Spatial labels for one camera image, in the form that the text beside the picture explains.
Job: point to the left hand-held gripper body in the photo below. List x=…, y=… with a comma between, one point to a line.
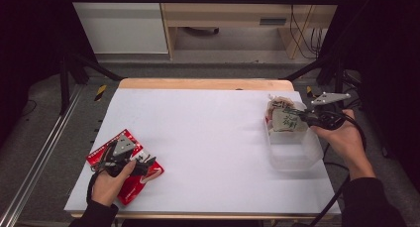
x=123, y=145

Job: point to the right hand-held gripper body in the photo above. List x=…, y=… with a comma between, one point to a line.
x=328, y=116

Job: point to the beige and green sauce packet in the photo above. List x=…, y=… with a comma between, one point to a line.
x=285, y=123

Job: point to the red snack packet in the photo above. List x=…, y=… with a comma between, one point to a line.
x=135, y=189

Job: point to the orange snack packet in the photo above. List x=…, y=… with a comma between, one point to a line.
x=277, y=104

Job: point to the clear plastic bin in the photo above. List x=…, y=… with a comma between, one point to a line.
x=294, y=152

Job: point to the person's right hand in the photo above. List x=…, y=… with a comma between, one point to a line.
x=346, y=139

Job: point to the person's left hand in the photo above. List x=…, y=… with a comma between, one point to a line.
x=107, y=189

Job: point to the yellow and black tape strip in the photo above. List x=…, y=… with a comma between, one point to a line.
x=100, y=92
x=309, y=91

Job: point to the black metal stand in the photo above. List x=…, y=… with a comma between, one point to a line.
x=338, y=78
x=64, y=85

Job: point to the white sheet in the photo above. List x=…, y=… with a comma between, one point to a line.
x=204, y=137

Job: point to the black curtain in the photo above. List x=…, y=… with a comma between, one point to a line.
x=386, y=71
x=29, y=38

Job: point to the wooden table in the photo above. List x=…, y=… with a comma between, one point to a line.
x=204, y=84

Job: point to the white cabinet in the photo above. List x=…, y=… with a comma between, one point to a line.
x=122, y=25

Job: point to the light wooden desk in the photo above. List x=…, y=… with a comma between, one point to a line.
x=231, y=14

